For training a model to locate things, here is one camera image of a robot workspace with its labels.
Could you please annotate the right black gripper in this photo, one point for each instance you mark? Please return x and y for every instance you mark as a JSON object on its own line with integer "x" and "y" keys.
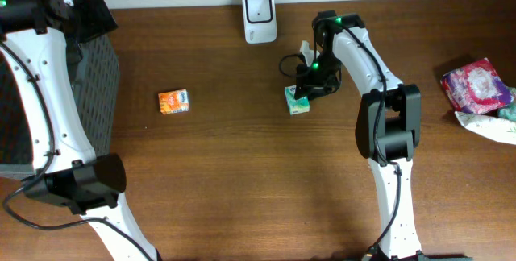
{"x": 309, "y": 81}

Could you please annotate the teal tissue pocket pack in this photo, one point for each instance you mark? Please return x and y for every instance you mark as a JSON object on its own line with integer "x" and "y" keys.
{"x": 299, "y": 106}

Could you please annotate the orange tissue pocket pack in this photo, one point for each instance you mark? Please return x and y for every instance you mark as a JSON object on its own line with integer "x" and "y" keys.
{"x": 173, "y": 102}

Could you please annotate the red purple pads pack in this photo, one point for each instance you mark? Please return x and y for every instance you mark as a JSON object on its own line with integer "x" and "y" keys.
{"x": 476, "y": 88}

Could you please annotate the white tube with cork cap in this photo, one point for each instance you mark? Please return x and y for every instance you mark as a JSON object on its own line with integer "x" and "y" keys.
{"x": 497, "y": 129}

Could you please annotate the mint green wipes pack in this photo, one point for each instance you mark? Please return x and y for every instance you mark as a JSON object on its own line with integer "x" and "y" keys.
{"x": 509, "y": 112}

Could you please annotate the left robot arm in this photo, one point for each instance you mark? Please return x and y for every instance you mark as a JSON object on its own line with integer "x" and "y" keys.
{"x": 95, "y": 193}

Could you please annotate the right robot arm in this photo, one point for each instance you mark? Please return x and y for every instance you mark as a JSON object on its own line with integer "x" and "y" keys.
{"x": 388, "y": 123}

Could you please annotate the dark grey plastic basket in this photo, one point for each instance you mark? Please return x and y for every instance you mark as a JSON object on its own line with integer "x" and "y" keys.
{"x": 59, "y": 83}

